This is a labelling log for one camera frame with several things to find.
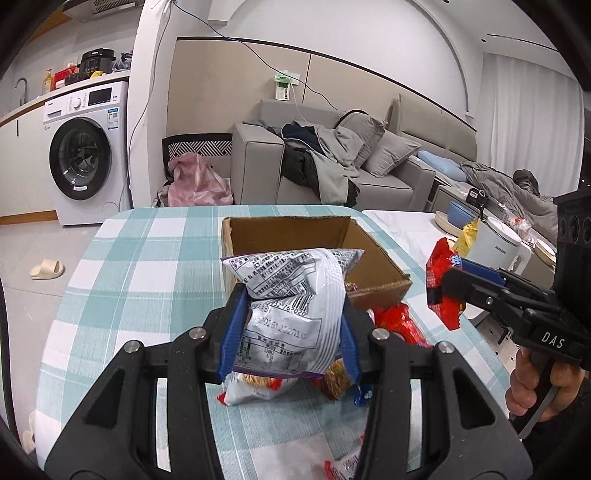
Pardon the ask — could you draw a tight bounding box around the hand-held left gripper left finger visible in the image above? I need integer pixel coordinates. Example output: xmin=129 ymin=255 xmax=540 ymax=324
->
xmin=44 ymin=284 xmax=252 ymax=480

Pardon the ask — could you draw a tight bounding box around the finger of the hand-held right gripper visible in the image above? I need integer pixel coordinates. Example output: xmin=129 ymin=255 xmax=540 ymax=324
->
xmin=441 ymin=268 xmax=525 ymax=326
xmin=462 ymin=258 xmax=555 ymax=310

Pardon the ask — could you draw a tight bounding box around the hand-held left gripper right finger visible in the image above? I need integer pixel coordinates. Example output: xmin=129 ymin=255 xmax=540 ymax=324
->
xmin=339 ymin=295 xmax=534 ymax=480

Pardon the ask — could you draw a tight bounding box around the silver printed snack bag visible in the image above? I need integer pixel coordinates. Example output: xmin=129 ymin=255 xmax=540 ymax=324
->
xmin=222 ymin=247 xmax=365 ymax=379

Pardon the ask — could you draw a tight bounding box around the red white noodle snack bag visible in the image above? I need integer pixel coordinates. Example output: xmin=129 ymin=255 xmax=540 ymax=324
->
xmin=217 ymin=371 xmax=303 ymax=407

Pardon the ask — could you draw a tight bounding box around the cardboard box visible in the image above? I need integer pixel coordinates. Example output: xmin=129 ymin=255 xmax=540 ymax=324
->
xmin=221 ymin=216 xmax=413 ymax=312

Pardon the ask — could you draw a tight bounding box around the person's right hand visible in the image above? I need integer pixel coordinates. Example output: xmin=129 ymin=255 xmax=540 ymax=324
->
xmin=505 ymin=345 xmax=587 ymax=421

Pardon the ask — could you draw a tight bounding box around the white electric kettle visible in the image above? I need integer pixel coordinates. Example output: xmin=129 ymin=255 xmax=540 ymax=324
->
xmin=467 ymin=217 xmax=533 ymax=275

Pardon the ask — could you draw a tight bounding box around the yellow plastic bag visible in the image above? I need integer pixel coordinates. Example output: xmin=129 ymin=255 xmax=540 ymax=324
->
xmin=455 ymin=218 xmax=481 ymax=257

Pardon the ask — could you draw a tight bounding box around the brown noodle snack packet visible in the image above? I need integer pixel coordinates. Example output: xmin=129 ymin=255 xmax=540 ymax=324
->
xmin=318 ymin=357 xmax=356 ymax=401

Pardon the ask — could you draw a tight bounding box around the blue container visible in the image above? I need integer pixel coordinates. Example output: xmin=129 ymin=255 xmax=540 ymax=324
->
xmin=447 ymin=200 xmax=483 ymax=229

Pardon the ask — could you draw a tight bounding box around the beige bowl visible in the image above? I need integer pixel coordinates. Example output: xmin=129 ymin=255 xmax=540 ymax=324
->
xmin=435 ymin=210 xmax=468 ymax=235

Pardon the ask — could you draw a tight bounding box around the grey blanket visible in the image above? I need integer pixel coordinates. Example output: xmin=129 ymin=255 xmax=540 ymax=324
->
xmin=461 ymin=161 xmax=559 ymax=245

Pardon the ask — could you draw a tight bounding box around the green checkered tablecloth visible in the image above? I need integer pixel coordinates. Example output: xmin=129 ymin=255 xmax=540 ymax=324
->
xmin=34 ymin=205 xmax=511 ymax=480

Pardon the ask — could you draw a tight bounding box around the blue pillow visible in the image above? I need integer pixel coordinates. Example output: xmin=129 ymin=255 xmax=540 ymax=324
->
xmin=417 ymin=150 xmax=468 ymax=182

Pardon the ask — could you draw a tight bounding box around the red white snack packet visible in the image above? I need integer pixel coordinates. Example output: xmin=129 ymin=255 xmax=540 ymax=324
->
xmin=323 ymin=448 xmax=365 ymax=480

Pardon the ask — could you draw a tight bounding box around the grey pillow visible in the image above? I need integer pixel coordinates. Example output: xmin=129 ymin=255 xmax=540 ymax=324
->
xmin=362 ymin=130 xmax=422 ymax=179
xmin=337 ymin=111 xmax=389 ymax=167

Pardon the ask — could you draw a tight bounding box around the pink bag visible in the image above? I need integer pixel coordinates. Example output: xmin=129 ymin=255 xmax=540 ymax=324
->
xmin=166 ymin=153 xmax=235 ymax=208

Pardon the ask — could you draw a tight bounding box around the grey sofa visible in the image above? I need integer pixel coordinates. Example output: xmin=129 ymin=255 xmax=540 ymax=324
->
xmin=231 ymin=95 xmax=478 ymax=208

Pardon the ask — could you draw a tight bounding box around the white curtain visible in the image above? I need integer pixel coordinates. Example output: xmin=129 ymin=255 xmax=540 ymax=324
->
xmin=471 ymin=48 xmax=583 ymax=195

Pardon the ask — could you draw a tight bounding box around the black white patterned basket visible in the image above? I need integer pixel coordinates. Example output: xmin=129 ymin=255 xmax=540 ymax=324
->
xmin=161 ymin=133 xmax=234 ymax=185

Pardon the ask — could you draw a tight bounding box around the pile of dark clothes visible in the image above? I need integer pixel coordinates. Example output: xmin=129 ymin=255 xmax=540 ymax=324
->
xmin=242 ymin=117 xmax=363 ymax=208

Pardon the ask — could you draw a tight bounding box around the beige slipper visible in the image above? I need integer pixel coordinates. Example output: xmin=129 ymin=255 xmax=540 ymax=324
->
xmin=30 ymin=258 xmax=65 ymax=280

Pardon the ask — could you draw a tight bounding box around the white washing machine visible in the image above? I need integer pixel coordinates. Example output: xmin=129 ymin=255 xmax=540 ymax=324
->
xmin=42 ymin=82 xmax=133 ymax=227

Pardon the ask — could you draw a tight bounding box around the white slipper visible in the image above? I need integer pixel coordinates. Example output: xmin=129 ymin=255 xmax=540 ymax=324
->
xmin=21 ymin=411 xmax=38 ymax=455

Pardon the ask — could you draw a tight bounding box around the black cooker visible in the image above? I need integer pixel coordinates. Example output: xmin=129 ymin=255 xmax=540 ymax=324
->
xmin=78 ymin=47 xmax=116 ymax=77

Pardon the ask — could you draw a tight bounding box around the red box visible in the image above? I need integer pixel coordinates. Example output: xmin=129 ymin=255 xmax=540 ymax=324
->
xmin=54 ymin=66 xmax=80 ymax=88

